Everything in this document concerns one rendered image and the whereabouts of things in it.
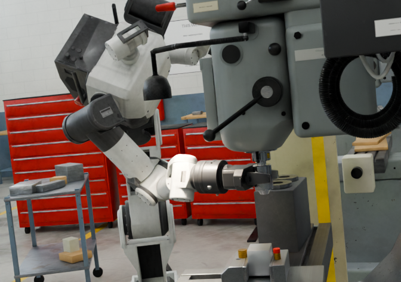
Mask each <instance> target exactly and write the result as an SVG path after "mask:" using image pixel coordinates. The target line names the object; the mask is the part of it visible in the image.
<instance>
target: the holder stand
mask: <svg viewBox="0 0 401 282"><path fill-rule="evenodd" d="M254 199H255V211H256V217H257V229H258V241H259V244H260V243H271V244H272V251H273V249H274V248H276V247H278V248H280V250H287V249H288V252H299V251H300V249H301V248H302V246H303V244H304V243H305V242H306V240H307V239H308V237H309V235H310V234H311V222H310V209H309V197H308V189H307V178H306V177H298V175H295V174H285V175H279V177H278V179H273V189H272V190H270V192H269V194H264V195H262V194H260V193H259V191H254Z"/></svg>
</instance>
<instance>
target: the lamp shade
mask: <svg viewBox="0 0 401 282"><path fill-rule="evenodd" d="M143 97H144V101H150V100H161V99H167V98H172V93H171V86H170V84H169V82H168V79H167V78H165V77H163V76H162V75H152V76H150V77H148V78H147V79H146V80H145V81H144V86H143Z"/></svg>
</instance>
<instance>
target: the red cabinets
mask: <svg viewBox="0 0 401 282"><path fill-rule="evenodd" d="M74 100H75V99H74V98H73V97H72V95H71V93H65V94H54V95H42V96H35V97H24V98H15V99H9V100H2V101H3V102H4V110H5V120H6V124H7V134H8V142H9V148H10V156H11V166H12V170H13V180H14V185H15V184H17V183H19V182H24V180H25V179H29V180H33V179H44V178H52V177H54V176H56V175H55V165H60V164H64V163H82V164H83V169H84V172H88V173H89V183H90V192H91V202H92V212H93V217H94V223H98V222H108V223H107V225H108V228H112V227H113V221H115V220H116V219H117V218H118V210H119V206H120V205H125V201H126V200H128V193H127V183H126V178H125V177H124V175H123V173H122V172H121V170H120V169H119V168H118V167H117V166H116V165H115V164H114V163H113V162H112V161H111V160H110V159H109V158H108V157H107V156H106V155H105V154H104V153H103V152H102V151H101V150H100V149H99V148H98V147H97V146H96V145H95V144H94V143H93V142H92V141H91V140H89V141H87V142H85V143H83V144H74V143H72V142H70V141H69V140H68V139H67V138H66V136H65V135H64V132H63V128H62V124H63V120H64V118H65V117H66V116H68V115H70V114H72V113H74V112H76V111H78V110H80V109H82V108H83V107H85V106H79V105H77V104H75V102H74ZM192 124H193V123H181V124H173V125H161V134H162V145H160V147H161V160H166V161H167V162H169V161H170V160H171V159H172V158H173V157H174V156H176V155H178V154H187V155H191V156H195V158H197V162H199V161H201V160H225V161H226V162H227V163H228V164H229V165H247V164H248V163H255V162H253V161H252V156H251V153H244V152H239V151H232V150H229V149H228V148H227V147H226V146H225V145H224V144H223V142H222V140H219V141H211V142H207V141H205V140H204V138H203V133H204V132H205V131H206V130H207V129H208V127H207V122H201V123H197V124H194V125H192ZM254 191H256V190H255V186H254V187H252V188H250V189H248V190H246V191H238V190H237V189H229V190H228V192H226V193H225V194H219V195H218V196H216V194H201V193H199V192H195V194H194V201H192V202H178V201H173V200H169V203H170V204H172V208H173V214H174V219H181V223H182V225H186V224H187V219H186V218H188V217H190V216H191V215H192V219H198V225H203V219H245V218H254V224H255V225H257V217H256V211H255V199H254ZM31 201H32V210H33V218H34V224H35V227H42V226H52V225H70V224H79V221H78V211H77V205H76V196H75V194H68V195H62V196H52V197H42V198H37V199H31ZM16 202H17V211H18V220H19V226H20V228H24V227H25V229H24V231H25V233H26V234H29V233H30V223H29V214H28V209H27V200H17V201H16ZM81 203H82V213H83V219H84V223H85V224H87V223H89V222H90V218H89V213H88V203H87V194H86V188H85V185H84V187H83V189H82V191H81Z"/></svg>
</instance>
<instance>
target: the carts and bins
mask: <svg viewBox="0 0 401 282"><path fill-rule="evenodd" d="M55 175H56V176H54V177H52V178H44V179H33V180H29V179H25V180H24V182H19V183H17V184H15V185H13V186H10V187H9V189H10V194H9V195H8V196H7V197H4V202H5V208H6V213H7V222H8V231H9V236H10V245H11V254H12V259H13V268H14V279H15V281H16V282H21V279H20V278H25V277H33V276H35V278H34V282H44V279H45V278H44V276H43V275H48V274H56V273H62V272H71V271H80V270H85V279H86V282H91V277H90V266H91V261H92V256H93V254H94V262H95V268H94V269H93V272H92V273H93V275H94V276H95V277H101V276H102V274H103V269H102V268H101V267H99V262H98V252H97V242H96V241H97V238H96V237H95V227H94V217H93V212H92V202H91V192H90V183H89V173H88V172H84V169H83V164H82V163H64V164H60V165H55ZM84 185H85V188H86V194H87V203H88V213H89V218H90V228H91V238H90V239H86V238H85V228H84V219H83V213H82V203H81V191H82V189H83V187H84ZM68 194H75V196H76V205H77V211H78V221H79V230H80V235H81V239H80V240H78V238H76V237H68V238H64V239H63V242H61V243H51V244H42V245H37V242H36V233H35V224H34V218H33V210H32V201H31V199H37V198H42V197H52V196H62V195H68ZM17 200H27V209H28V214H29V223H30V232H31V237H32V248H31V250H30V251H29V253H28V254H27V256H26V257H25V259H24V261H23V262H22V264H21V265H20V267H19V265H18V256H17V248H16V238H15V234H14V224H13V216H12V210H11V201H17Z"/></svg>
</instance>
